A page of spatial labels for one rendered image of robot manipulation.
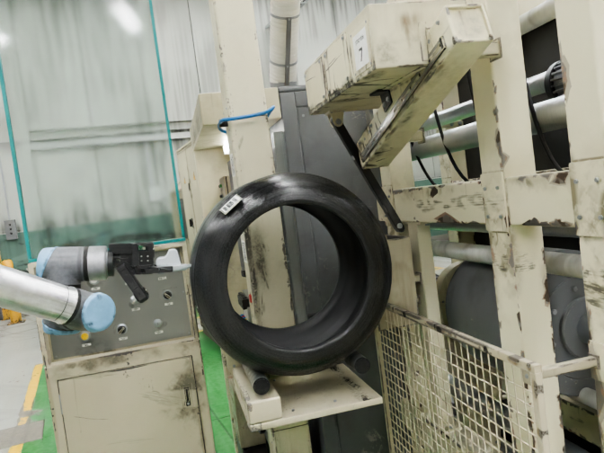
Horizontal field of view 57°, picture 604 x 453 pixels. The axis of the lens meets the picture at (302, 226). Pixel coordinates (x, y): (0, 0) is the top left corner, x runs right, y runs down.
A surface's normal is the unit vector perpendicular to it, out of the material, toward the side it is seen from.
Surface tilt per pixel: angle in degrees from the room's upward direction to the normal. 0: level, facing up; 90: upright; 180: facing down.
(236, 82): 90
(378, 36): 90
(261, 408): 90
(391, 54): 90
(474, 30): 72
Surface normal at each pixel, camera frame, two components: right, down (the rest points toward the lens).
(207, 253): -0.54, -0.18
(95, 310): 0.82, -0.05
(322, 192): 0.28, -0.16
